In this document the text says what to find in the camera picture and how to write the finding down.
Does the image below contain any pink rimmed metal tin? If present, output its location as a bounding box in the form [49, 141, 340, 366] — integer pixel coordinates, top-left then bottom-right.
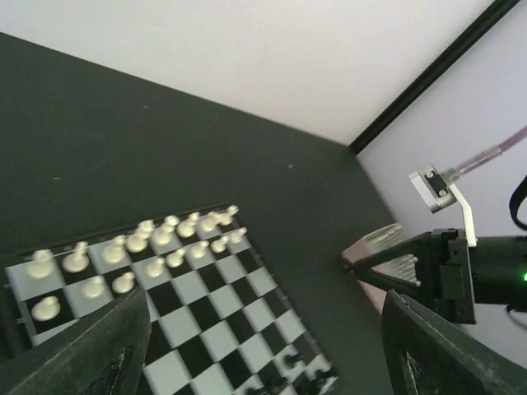
[340, 221, 417, 314]

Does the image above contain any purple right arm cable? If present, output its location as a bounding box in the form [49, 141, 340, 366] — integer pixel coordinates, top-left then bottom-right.
[442, 125, 527, 180]

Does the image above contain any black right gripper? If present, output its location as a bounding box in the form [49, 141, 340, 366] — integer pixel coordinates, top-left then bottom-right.
[342, 228, 526, 394]

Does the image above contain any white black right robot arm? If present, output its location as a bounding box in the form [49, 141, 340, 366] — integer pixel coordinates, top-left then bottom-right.
[343, 224, 526, 394]

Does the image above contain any black white chessboard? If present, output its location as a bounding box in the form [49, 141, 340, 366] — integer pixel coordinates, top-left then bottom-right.
[1, 206, 338, 394]

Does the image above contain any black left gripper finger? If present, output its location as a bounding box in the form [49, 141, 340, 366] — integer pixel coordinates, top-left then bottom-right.
[1, 289, 151, 394]

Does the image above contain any right black frame post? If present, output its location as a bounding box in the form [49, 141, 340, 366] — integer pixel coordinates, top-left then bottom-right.
[348, 0, 521, 156]

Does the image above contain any white pawn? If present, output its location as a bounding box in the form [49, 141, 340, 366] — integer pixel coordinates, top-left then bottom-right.
[144, 257, 166, 278]
[31, 295, 61, 322]
[112, 272, 135, 295]
[166, 248, 185, 268]

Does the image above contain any white chess piece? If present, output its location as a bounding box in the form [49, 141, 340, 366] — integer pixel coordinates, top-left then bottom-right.
[26, 249, 54, 279]
[215, 205, 239, 226]
[210, 235, 229, 253]
[62, 241, 89, 273]
[82, 275, 105, 300]
[102, 235, 126, 265]
[176, 211, 200, 238]
[126, 220, 154, 253]

